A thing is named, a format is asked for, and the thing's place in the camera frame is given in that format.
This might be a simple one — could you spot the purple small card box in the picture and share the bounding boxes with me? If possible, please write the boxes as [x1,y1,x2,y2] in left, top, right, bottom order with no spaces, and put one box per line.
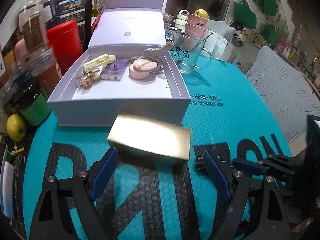
[100,59,127,81]

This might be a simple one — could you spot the beige claw hair clip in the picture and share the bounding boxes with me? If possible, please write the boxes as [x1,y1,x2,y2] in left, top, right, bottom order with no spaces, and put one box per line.
[128,41,174,72]

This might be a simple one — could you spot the pink round soap case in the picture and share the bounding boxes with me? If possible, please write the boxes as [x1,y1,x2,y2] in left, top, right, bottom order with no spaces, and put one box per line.
[129,64,150,80]

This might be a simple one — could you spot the tall brown spice jar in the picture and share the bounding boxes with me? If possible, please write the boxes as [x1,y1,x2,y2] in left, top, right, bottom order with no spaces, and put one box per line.
[21,4,48,53]

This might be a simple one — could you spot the metal spoon in mug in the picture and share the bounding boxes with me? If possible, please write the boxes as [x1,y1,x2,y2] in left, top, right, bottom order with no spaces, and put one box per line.
[171,31,213,66]

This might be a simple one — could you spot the green lidded dark jar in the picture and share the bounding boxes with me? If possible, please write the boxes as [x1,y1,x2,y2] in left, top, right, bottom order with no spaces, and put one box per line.
[15,83,50,126]

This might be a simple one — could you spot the orange labelled wide jar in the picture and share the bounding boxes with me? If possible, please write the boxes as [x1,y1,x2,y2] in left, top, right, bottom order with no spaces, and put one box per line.
[29,47,62,97]

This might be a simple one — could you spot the lavender gift box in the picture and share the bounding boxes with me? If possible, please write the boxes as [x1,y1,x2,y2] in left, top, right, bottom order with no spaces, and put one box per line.
[48,0,190,126]

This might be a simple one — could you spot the cream hair clip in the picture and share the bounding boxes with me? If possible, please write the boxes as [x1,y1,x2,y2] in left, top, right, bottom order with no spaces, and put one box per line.
[83,54,116,72]

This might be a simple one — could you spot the purple lidded jar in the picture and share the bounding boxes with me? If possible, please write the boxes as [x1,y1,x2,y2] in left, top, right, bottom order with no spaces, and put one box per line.
[39,0,59,30]

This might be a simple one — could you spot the grey quilted chair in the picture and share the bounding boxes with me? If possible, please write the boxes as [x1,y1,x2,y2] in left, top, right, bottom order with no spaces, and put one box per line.
[205,19,320,143]

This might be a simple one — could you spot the red cylindrical canister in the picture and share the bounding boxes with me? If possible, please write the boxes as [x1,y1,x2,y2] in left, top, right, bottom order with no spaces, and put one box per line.
[46,20,82,75]

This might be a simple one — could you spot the gold rectangular box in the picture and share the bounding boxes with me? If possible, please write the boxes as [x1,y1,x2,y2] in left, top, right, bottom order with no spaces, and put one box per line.
[107,114,191,166]

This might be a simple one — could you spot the teal bubble mailer mat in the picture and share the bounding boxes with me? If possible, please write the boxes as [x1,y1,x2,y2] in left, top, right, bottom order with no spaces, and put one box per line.
[22,60,291,239]

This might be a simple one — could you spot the yellow fruit on cups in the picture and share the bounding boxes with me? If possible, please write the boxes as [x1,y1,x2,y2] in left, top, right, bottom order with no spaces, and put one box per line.
[194,9,209,19]

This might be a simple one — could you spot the green hanging bag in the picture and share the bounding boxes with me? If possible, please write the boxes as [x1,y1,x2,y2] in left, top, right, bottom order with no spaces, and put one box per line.
[234,2,257,29]

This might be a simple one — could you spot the round pink compact with band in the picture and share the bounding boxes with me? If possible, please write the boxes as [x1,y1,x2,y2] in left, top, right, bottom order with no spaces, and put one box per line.
[133,59,158,72]

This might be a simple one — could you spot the gold beaded hair accessory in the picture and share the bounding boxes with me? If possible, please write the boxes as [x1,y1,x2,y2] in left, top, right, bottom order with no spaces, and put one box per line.
[76,69,101,89]

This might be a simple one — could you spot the yellow green lemon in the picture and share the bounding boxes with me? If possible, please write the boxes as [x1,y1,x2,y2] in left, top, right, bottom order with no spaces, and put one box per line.
[7,114,27,142]

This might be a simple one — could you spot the glass mug with cartoon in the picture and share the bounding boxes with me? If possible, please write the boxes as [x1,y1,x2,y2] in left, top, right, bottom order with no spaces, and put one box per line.
[171,31,213,74]

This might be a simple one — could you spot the white thermos bottle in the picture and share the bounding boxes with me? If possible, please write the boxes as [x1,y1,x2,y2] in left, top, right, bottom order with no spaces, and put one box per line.
[174,10,189,31]

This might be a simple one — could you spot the black snack pouch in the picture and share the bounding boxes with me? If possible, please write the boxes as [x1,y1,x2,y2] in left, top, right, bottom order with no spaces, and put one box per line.
[56,0,92,51]

